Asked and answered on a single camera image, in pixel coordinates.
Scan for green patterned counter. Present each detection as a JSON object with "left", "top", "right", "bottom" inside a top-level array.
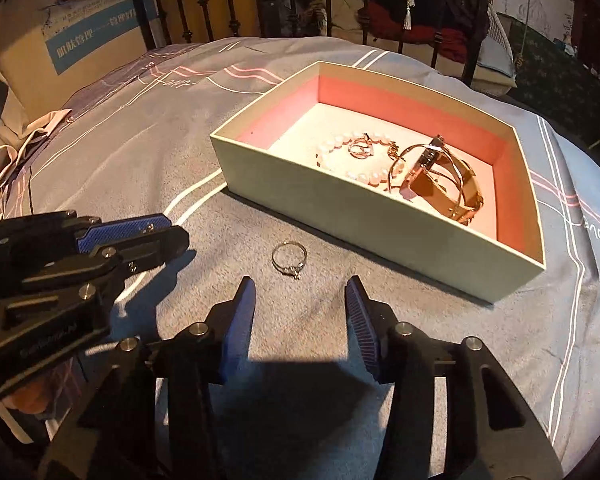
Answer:
[{"left": 510, "top": 15, "right": 600, "bottom": 126}]

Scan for green box with pink lining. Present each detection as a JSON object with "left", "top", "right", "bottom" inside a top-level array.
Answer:
[{"left": 210, "top": 60, "right": 547, "bottom": 305}]

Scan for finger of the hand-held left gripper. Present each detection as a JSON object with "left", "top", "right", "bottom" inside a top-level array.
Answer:
[
  {"left": 0, "top": 212, "right": 175, "bottom": 262},
  {"left": 25, "top": 226, "right": 191, "bottom": 302}
]

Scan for orange wooden panel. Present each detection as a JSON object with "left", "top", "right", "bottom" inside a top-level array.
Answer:
[{"left": 155, "top": 0, "right": 261, "bottom": 43}]

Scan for black clothing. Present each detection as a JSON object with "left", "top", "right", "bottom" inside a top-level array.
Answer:
[{"left": 405, "top": 0, "right": 491, "bottom": 36}]

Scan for silver ring with stone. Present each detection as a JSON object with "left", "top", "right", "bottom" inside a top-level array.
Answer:
[{"left": 271, "top": 241, "right": 308, "bottom": 281}]

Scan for person's left hand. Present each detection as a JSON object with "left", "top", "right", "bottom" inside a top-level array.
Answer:
[{"left": 5, "top": 385, "right": 51, "bottom": 416}]

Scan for red clothing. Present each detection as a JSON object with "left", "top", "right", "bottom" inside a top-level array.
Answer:
[{"left": 365, "top": 0, "right": 476, "bottom": 61}]

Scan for hanging rope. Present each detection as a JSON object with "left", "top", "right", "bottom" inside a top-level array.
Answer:
[{"left": 514, "top": 0, "right": 537, "bottom": 75}]

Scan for thin bangle with charm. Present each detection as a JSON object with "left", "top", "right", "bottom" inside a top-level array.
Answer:
[{"left": 386, "top": 142, "right": 478, "bottom": 196}]

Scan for beige cloth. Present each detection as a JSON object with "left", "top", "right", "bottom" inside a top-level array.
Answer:
[{"left": 0, "top": 107, "right": 76, "bottom": 192}]

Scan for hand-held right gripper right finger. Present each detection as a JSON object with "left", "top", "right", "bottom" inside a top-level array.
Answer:
[{"left": 344, "top": 275, "right": 566, "bottom": 480}]

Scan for cardboard box blue label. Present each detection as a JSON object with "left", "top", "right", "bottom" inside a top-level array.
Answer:
[{"left": 40, "top": 0, "right": 161, "bottom": 77}]

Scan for rose gold wristwatch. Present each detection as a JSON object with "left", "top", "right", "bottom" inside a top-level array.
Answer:
[{"left": 399, "top": 135, "right": 485, "bottom": 226}]

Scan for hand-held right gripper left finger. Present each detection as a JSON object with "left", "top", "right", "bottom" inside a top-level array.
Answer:
[{"left": 40, "top": 276, "right": 257, "bottom": 480}]

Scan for white pearl bracelet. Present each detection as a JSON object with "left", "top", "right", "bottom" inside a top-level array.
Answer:
[{"left": 316, "top": 130, "right": 398, "bottom": 188}]

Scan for grey-blue plaid bed sheet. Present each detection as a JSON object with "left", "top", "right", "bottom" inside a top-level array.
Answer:
[{"left": 0, "top": 35, "right": 600, "bottom": 480}]

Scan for small interlocked rings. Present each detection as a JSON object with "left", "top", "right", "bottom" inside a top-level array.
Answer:
[{"left": 349, "top": 134, "right": 375, "bottom": 159}]

